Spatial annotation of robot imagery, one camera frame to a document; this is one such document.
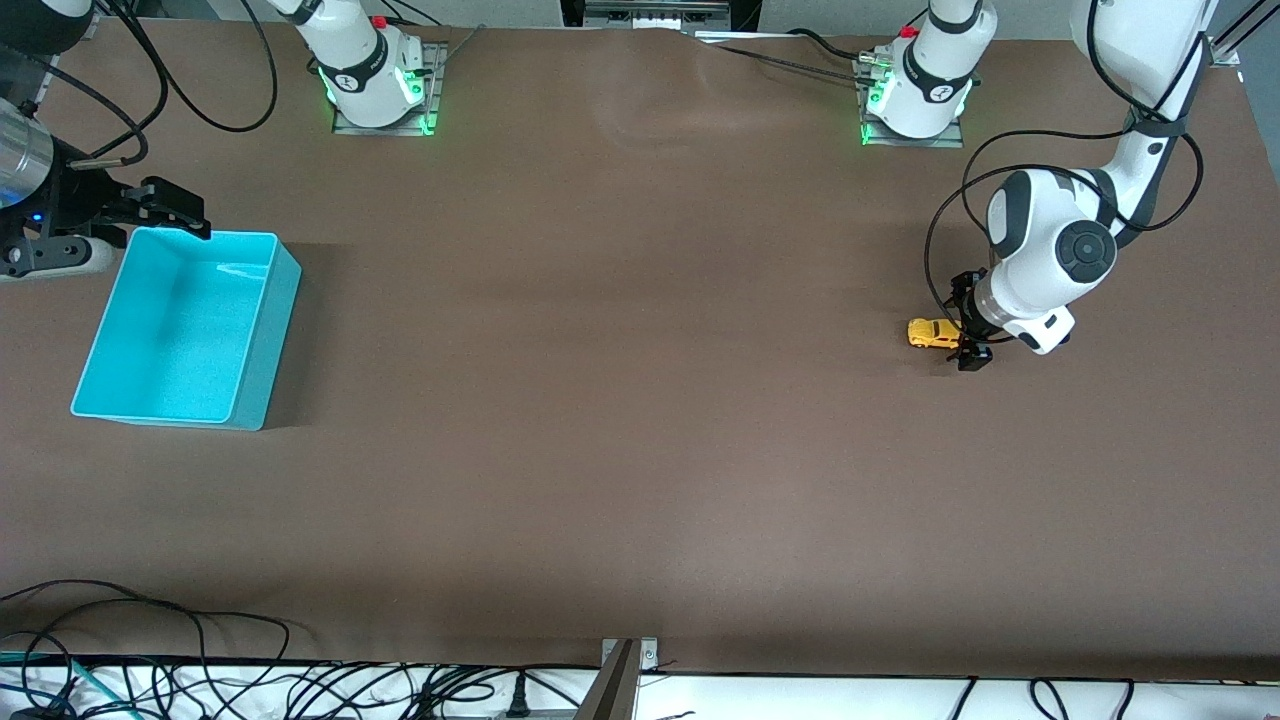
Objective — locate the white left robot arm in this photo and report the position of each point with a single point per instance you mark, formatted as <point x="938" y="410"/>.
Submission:
<point x="1050" y="250"/>

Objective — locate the metal table edge bracket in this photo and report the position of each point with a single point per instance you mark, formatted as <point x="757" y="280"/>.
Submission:
<point x="648" y="655"/>

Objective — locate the turquoise plastic bin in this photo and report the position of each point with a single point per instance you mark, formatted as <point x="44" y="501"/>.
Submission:
<point x="180" y="330"/>

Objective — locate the black and silver equipment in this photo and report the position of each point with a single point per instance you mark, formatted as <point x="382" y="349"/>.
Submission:
<point x="745" y="12"/>

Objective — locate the grey metal post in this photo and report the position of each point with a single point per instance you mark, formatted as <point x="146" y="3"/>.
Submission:
<point x="610" y="695"/>

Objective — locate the aluminium frame strut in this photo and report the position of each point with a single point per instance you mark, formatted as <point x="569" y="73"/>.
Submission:
<point x="1224" y="52"/>

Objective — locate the black power plug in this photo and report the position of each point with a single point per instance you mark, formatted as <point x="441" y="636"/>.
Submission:
<point x="517" y="700"/>

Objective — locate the yellow beetle toy car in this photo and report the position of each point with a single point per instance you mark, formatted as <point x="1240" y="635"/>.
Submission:
<point x="930" y="332"/>

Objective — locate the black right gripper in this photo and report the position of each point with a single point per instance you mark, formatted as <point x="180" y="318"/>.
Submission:
<point x="82" y="201"/>

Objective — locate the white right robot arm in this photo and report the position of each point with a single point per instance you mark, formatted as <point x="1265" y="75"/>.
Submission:
<point x="360" y="70"/>

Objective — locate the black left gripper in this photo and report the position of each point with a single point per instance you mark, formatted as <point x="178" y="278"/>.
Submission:
<point x="968" y="300"/>

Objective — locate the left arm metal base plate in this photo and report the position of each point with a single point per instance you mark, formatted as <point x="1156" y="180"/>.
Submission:
<point x="945" y="140"/>

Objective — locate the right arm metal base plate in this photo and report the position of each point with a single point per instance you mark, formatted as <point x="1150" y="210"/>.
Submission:
<point x="435" y="100"/>

